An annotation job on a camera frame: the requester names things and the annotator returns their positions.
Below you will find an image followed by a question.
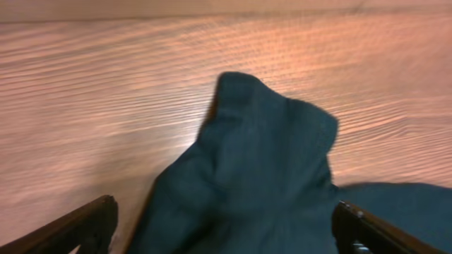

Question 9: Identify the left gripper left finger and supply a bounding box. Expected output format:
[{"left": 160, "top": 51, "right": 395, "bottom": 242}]
[{"left": 1, "top": 195, "right": 119, "bottom": 254}]

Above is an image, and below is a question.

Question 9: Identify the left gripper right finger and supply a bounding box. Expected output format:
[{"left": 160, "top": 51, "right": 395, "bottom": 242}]
[{"left": 332, "top": 201, "right": 445, "bottom": 254}]

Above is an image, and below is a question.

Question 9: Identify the black t-shirt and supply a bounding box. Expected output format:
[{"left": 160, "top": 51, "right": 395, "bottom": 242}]
[{"left": 129, "top": 72, "right": 451, "bottom": 254}]

